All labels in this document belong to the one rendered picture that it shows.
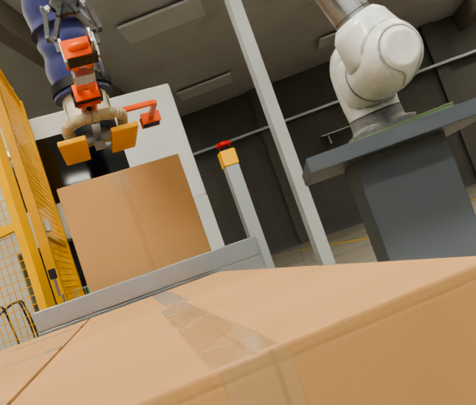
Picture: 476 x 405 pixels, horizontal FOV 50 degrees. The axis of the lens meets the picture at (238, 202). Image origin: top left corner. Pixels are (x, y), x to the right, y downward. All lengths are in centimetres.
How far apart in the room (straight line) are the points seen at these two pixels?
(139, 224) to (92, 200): 17
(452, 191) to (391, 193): 16
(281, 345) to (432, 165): 115
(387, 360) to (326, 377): 5
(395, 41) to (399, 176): 36
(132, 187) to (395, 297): 137
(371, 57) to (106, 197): 90
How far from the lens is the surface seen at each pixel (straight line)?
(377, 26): 132
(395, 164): 144
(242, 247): 163
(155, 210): 168
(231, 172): 223
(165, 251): 167
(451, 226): 147
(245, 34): 504
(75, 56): 148
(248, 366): 35
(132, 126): 191
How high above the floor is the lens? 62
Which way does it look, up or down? 4 degrees up
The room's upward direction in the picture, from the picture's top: 19 degrees counter-clockwise
